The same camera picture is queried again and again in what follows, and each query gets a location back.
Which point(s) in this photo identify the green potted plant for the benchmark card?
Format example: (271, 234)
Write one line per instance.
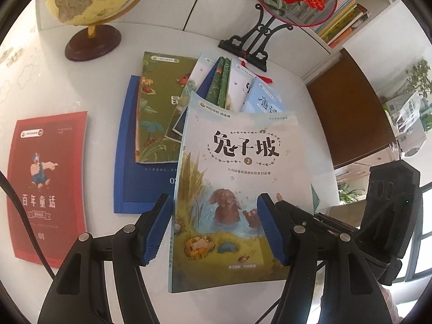
(418, 74)
(351, 194)

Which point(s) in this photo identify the white plastic packaging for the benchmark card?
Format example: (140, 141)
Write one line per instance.
(405, 114)

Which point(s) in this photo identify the pale blue pond scene book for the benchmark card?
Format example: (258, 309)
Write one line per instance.
(229, 175)

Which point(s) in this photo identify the pale grassy field book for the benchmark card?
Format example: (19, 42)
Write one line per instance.
(199, 71)

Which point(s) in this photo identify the green spine book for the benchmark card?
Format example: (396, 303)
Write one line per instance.
(215, 84)
(226, 84)

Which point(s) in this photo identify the person's right forearm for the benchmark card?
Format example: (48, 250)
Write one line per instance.
(389, 305)

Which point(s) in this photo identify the red storybook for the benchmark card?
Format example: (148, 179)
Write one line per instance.
(44, 162)

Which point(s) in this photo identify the row of colourful shelved books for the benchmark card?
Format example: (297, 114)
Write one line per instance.
(347, 13)

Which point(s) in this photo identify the green insect book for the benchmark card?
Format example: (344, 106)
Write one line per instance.
(155, 84)

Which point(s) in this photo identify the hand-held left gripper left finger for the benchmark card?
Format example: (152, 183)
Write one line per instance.
(158, 229)

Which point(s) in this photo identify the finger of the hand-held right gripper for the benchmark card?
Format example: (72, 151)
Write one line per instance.
(332, 221)

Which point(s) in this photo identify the royal blue book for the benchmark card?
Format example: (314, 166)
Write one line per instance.
(135, 182)

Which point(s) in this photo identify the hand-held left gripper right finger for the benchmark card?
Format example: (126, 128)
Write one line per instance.
(270, 229)

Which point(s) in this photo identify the red tassel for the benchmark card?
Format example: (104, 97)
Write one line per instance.
(265, 78)

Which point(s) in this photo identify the dark cover book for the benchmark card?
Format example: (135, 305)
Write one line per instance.
(177, 123)

